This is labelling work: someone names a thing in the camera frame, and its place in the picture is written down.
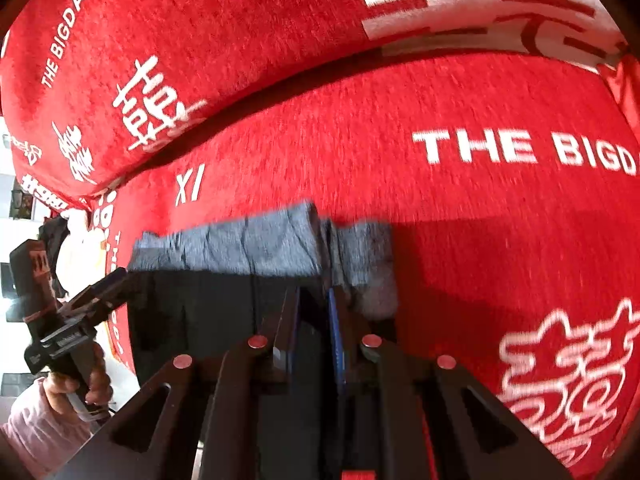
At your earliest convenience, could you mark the red sofa back cushion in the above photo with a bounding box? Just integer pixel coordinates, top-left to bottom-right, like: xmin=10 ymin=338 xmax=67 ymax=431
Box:
xmin=1 ymin=0 xmax=631 ymax=210

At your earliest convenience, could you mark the person's left hand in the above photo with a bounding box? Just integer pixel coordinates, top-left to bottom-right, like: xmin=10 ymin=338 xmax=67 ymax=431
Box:
xmin=42 ymin=342 xmax=113 ymax=415

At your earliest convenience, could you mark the red embroidered satin pillow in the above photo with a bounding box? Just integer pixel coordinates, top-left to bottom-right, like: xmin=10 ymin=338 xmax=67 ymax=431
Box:
xmin=597 ymin=53 xmax=640 ymax=142

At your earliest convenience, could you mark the red sofa seat cushion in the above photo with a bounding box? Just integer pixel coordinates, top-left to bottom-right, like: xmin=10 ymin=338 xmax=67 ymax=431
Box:
xmin=93 ymin=53 xmax=639 ymax=479

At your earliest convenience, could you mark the black pants patterned waistband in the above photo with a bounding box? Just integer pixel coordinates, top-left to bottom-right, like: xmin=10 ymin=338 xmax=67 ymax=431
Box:
xmin=127 ymin=203 xmax=398 ymax=382

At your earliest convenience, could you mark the pink sleeved left forearm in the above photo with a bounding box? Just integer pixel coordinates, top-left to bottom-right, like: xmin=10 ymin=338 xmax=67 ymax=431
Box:
xmin=1 ymin=378 xmax=91 ymax=479

